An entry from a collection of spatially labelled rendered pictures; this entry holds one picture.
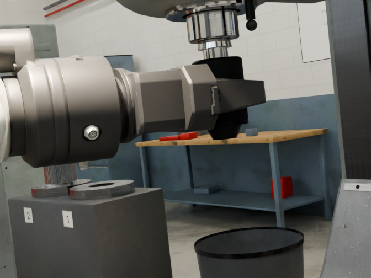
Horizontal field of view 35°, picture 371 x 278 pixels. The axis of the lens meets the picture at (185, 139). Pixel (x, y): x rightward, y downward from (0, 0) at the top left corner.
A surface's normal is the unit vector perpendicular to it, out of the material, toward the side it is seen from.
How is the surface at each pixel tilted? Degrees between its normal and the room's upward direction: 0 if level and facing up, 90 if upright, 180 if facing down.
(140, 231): 90
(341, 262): 63
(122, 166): 90
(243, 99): 90
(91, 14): 90
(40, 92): 71
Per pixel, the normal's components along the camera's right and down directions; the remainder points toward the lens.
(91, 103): 0.38, -0.07
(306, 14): -0.78, 0.12
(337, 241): -0.72, -0.33
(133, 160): 0.61, -0.03
